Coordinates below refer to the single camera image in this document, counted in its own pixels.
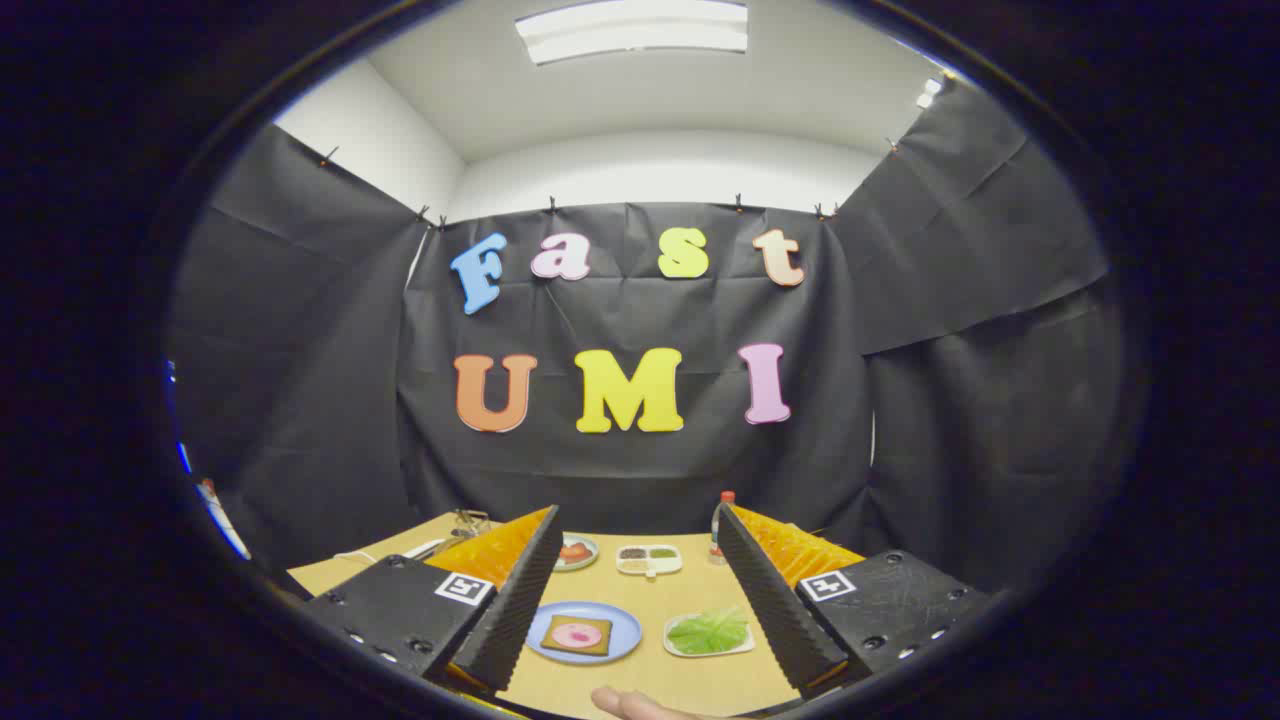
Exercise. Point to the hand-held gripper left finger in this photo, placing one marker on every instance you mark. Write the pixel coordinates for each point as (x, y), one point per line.
(520, 610)

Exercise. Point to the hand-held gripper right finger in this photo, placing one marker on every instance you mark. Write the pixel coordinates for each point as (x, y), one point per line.
(775, 610)

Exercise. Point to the green lettuce leaf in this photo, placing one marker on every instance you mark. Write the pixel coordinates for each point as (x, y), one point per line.
(708, 632)

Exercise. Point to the white square plate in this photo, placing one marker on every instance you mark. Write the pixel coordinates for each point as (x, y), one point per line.
(740, 647)

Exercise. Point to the bread slice with dark crust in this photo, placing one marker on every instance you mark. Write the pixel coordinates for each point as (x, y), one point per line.
(560, 646)

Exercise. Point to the pink ham slice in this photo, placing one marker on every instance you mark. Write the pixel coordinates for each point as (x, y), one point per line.
(577, 634)

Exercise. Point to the red tomato slice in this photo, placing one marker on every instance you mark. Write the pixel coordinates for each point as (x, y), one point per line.
(576, 550)

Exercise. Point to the pale green round plate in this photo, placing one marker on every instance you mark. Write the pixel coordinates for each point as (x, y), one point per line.
(590, 562)

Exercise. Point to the clear water bottle red cap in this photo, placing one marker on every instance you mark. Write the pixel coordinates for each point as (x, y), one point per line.
(716, 530)

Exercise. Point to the blue round plate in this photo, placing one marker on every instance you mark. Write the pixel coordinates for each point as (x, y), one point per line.
(620, 625)

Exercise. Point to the white divided tray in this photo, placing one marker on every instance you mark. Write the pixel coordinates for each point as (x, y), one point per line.
(670, 565)

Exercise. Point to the black backdrop cloth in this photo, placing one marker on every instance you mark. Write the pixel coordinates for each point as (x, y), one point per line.
(620, 470)

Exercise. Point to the ceiling light panel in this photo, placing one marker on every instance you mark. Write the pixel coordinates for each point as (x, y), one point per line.
(630, 30)

